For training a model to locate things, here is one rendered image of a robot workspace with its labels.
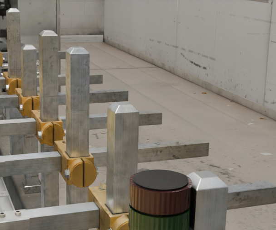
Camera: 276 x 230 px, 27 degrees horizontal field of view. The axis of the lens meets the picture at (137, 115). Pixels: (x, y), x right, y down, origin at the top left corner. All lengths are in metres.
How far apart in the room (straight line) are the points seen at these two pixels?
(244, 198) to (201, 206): 0.40
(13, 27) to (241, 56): 4.13
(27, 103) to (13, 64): 0.28
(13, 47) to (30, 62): 0.25
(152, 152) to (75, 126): 0.19
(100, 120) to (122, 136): 0.57
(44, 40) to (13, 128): 0.22
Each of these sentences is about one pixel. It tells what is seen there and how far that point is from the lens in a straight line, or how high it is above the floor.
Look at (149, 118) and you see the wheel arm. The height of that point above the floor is 0.95.
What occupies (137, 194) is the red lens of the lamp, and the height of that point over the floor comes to 1.11.
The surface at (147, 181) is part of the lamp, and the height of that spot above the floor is 1.11.
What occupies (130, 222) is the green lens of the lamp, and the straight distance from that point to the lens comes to 0.56.
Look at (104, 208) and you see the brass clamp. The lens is 0.84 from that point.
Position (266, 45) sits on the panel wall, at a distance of 5.31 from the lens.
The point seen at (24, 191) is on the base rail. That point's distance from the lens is 1.59.
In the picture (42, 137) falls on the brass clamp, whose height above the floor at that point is 0.94.
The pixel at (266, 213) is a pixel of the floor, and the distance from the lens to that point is 3.28.
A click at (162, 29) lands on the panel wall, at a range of 7.44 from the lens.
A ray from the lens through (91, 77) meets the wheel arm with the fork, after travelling 1.85.
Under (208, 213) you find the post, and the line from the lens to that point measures 0.57.
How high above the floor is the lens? 1.31
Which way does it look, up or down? 15 degrees down
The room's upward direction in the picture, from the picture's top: 2 degrees clockwise
